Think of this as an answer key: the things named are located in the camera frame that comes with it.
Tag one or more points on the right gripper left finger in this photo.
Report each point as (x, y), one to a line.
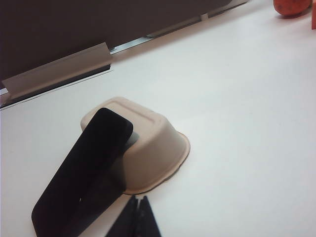
(126, 222)

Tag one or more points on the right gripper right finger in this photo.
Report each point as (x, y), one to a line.
(148, 222)

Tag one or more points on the black smartphone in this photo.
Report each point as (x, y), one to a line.
(74, 177)

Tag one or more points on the beige pulp paper tray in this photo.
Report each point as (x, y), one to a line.
(153, 148)

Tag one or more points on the grey fabric desk divider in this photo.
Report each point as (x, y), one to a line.
(74, 24)

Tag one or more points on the orange round object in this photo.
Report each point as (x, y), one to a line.
(291, 7)

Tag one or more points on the red box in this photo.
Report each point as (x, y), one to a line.
(313, 19)

